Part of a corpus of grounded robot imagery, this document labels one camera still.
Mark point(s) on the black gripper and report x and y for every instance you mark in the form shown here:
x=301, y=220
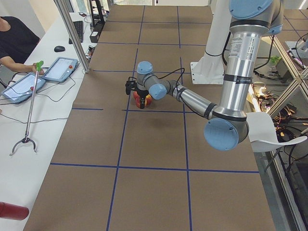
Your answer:
x=142, y=92

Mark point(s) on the red yellow apple top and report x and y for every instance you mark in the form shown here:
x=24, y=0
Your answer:
x=148, y=100

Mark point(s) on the red yellow apple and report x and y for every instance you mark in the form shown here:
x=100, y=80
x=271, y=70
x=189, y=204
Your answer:
x=136, y=96
x=148, y=100
x=139, y=104

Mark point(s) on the silver reacher grabber green handle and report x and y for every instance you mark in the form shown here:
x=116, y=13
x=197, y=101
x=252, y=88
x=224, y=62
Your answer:
x=26, y=139

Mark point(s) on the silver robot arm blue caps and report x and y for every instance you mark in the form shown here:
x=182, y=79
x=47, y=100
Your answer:
x=227, y=125

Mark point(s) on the person hand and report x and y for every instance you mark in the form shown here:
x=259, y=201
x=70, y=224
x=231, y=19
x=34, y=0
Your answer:
x=34, y=69

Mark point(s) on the red yellow apple right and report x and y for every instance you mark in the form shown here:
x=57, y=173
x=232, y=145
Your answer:
x=139, y=104

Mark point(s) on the red yellow apple left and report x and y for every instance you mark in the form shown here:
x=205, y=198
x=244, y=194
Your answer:
x=136, y=96

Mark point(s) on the blue tape line lengthwise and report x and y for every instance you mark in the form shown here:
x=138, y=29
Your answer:
x=185, y=133

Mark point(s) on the blue tape line crosswise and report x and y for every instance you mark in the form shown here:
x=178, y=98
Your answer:
x=130, y=110

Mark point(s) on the brown cardboard table cover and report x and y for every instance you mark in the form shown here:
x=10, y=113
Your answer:
x=126, y=171

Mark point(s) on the blue teach pendant far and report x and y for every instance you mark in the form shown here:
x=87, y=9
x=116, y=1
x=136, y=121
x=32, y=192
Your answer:
x=60, y=69

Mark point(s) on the blue teach pendant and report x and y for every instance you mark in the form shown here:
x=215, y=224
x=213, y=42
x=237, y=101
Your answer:
x=60, y=69
x=19, y=91

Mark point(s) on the black keyboard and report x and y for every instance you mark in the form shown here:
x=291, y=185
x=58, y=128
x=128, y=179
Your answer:
x=79, y=27

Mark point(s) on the black computer mouse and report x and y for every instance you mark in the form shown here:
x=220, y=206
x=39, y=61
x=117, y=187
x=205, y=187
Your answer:
x=59, y=49

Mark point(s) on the blue teach pendant near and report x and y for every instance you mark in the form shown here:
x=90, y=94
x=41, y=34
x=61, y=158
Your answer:
x=19, y=91

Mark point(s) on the white curved plastic chair shell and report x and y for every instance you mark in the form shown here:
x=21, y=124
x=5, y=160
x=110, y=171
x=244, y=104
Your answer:
x=262, y=133

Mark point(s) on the person in black shirt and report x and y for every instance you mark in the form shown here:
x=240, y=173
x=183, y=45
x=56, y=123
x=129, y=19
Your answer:
x=17, y=42

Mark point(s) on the red cylinder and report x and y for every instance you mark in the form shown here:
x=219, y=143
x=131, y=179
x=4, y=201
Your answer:
x=14, y=212

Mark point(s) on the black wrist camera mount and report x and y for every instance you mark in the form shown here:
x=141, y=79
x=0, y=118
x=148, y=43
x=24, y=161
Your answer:
x=131, y=85

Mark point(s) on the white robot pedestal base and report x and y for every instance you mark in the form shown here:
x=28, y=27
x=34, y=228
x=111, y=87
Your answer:
x=210, y=68

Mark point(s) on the aluminium frame post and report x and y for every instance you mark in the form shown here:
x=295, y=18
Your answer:
x=64, y=13

